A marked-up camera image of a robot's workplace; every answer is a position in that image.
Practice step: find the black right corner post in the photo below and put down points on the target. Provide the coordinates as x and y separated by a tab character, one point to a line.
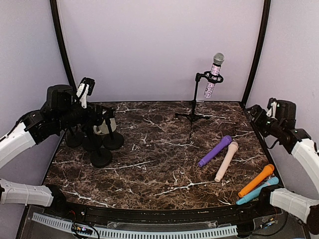
258	51

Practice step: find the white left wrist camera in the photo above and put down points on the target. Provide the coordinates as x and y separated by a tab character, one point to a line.
84	90

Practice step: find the black tripod mic stand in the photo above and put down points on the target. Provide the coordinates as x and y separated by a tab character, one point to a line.
192	116

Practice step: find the black corner post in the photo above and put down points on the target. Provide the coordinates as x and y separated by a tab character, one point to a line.
61	43
258	51

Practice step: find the white slotted cable duct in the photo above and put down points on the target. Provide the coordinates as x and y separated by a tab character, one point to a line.
132	231

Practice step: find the pink toy microphone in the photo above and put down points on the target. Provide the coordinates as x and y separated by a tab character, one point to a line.
232	149

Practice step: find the purple toy microphone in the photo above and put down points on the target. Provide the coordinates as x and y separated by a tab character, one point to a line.
225	141

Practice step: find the cream ceramic mug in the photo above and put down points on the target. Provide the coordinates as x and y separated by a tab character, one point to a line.
103	128

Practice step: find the black round-base pink mic stand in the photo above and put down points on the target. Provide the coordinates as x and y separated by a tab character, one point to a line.
101	157

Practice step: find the black front frame rail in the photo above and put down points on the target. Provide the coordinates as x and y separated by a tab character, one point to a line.
233	214

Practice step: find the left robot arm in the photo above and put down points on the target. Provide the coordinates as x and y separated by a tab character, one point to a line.
63	110

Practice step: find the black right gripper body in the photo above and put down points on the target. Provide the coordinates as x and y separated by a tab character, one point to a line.
265	127

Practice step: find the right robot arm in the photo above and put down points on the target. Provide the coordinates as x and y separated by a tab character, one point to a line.
279	120

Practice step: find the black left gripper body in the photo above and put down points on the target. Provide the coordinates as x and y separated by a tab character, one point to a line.
89	119

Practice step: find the blue toy microphone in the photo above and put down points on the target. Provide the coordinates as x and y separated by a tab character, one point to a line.
255	193

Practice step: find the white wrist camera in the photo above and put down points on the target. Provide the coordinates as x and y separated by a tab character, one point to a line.
272	106
84	90

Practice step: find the black round-base purple mic stand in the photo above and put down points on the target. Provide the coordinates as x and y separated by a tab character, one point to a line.
113	140

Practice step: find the orange toy microphone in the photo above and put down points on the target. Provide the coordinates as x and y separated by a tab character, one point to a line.
267	171

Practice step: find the silver glitter microphone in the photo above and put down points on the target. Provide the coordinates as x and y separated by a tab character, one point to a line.
214	75

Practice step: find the black round-base blue mic stand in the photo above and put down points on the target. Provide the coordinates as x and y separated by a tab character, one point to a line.
91	141

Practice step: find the black round-base orange mic stand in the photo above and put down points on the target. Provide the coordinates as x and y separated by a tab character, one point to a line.
74	137

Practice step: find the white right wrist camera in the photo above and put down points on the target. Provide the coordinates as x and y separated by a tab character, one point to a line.
272	106

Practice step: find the black left corner post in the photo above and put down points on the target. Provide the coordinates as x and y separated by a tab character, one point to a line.
61	43

